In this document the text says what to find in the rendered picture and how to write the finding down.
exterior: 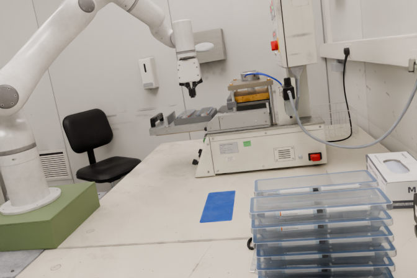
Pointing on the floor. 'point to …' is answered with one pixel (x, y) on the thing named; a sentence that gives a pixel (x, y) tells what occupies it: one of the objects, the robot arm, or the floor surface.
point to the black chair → (95, 117)
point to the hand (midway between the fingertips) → (192, 93)
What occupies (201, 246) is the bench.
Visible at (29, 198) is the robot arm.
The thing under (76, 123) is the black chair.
